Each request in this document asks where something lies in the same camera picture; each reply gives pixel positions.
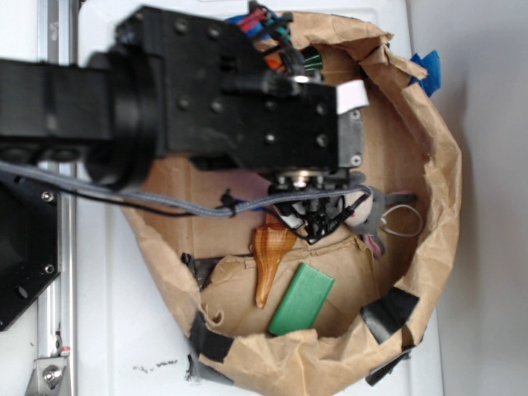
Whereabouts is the grey plush bunny toy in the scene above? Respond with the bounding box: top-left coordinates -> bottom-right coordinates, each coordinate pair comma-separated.
344,186 -> 417,258

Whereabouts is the brown spiral seashell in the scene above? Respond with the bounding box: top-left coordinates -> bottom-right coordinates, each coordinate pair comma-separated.
252,214 -> 298,309

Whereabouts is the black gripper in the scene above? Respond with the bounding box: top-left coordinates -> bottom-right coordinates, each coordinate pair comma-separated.
115,7 -> 368,189

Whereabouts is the green rectangular block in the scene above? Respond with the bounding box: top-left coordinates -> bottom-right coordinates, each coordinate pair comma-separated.
267,263 -> 335,336

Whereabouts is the orange toy carrot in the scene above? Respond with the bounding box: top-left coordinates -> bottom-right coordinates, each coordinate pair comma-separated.
262,46 -> 323,73

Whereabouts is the brown paper bag bin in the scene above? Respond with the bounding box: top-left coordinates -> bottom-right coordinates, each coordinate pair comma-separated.
125,12 -> 462,395

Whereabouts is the white plastic tray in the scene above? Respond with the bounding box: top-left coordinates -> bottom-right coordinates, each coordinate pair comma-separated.
72,1 -> 444,395

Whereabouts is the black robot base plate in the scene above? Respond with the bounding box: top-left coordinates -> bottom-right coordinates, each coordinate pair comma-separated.
1,172 -> 59,332

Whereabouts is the aluminium frame rail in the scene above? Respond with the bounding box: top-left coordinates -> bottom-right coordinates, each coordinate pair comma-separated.
35,0 -> 79,360

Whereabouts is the grey braided cable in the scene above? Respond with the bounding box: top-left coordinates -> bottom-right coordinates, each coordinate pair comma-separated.
0,161 -> 374,219

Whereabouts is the metal corner bracket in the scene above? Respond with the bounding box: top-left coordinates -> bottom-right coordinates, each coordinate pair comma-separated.
24,356 -> 71,396

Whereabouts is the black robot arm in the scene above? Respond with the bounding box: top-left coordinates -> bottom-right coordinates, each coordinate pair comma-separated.
1,7 -> 368,190

